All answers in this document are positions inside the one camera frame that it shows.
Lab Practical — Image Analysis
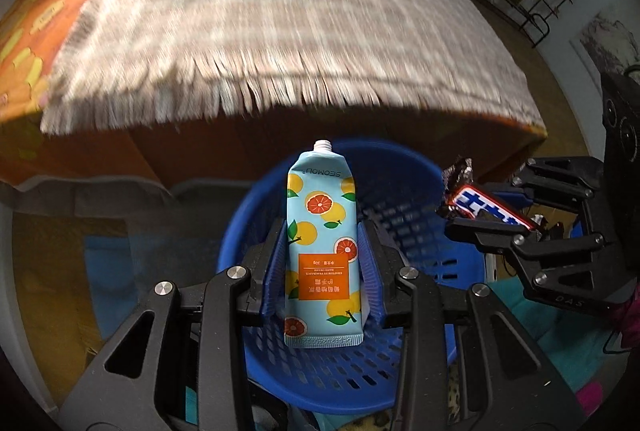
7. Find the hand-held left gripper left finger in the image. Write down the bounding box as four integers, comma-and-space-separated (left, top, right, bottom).
60, 216, 291, 431

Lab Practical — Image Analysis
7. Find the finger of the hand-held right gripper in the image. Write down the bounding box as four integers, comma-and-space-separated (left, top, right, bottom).
475, 155, 608, 214
444, 216, 637, 315

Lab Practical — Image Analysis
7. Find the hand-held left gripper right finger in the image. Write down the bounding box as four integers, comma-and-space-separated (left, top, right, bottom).
357, 218, 586, 431

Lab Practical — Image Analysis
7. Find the fruit print cream tube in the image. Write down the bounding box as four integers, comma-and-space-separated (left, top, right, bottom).
283, 140, 365, 348

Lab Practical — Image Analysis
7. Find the blue plastic basket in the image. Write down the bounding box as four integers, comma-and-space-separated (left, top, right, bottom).
216, 138, 493, 412

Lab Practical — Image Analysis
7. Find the chocolate bar wrapper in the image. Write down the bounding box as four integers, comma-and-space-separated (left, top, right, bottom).
436, 158, 546, 232

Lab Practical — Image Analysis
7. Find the teal cloth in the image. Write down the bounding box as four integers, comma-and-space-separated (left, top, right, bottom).
487, 278, 623, 392

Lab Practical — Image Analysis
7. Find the leopard print cloth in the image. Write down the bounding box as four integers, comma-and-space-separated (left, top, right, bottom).
345, 411, 396, 431

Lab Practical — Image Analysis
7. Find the orange floral tablecloth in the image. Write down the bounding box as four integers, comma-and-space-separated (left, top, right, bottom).
0, 0, 547, 192

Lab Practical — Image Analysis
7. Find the beige plaid fringed cloth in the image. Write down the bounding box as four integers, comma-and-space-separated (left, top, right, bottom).
40, 0, 546, 137

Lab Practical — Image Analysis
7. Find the wall poster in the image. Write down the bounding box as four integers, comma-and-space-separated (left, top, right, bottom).
580, 8, 640, 77

